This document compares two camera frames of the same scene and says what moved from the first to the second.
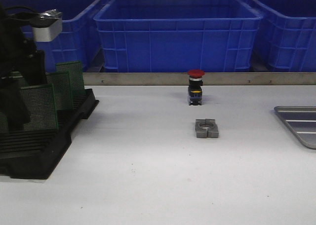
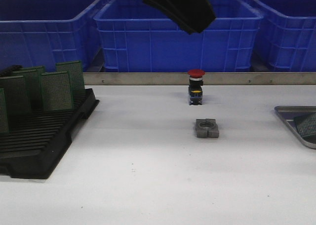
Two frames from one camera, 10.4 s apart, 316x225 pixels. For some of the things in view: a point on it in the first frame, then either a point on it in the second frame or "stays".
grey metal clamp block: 206,128 stays
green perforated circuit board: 41,101 → 306,124
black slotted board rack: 34,154 stays
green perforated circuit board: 62,89 stays
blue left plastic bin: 79,41 stays
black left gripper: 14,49 → 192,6
